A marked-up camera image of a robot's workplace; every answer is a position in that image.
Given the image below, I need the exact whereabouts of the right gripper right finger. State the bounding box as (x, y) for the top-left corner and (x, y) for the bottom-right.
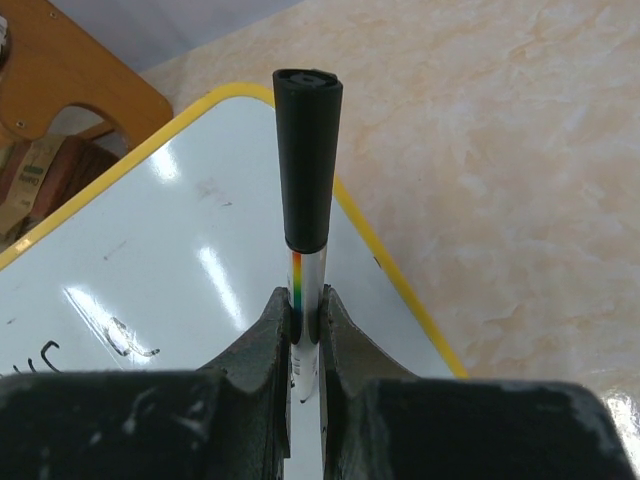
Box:
(319, 288), (634, 479)

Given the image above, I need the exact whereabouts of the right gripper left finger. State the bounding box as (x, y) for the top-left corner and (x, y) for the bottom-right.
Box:
(1, 288), (290, 479)

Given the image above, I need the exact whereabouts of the yellow framed whiteboard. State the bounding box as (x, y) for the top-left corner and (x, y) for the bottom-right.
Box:
(1, 87), (452, 479)

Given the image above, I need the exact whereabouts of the white black marker pen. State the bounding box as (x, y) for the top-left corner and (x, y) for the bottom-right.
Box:
(272, 68), (343, 403)

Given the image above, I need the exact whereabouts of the reddish brown packet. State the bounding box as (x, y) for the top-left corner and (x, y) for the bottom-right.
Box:
(1, 134), (118, 243)

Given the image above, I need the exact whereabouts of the wooden three tier shelf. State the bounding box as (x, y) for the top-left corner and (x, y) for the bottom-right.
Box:
(1, 1), (173, 149)

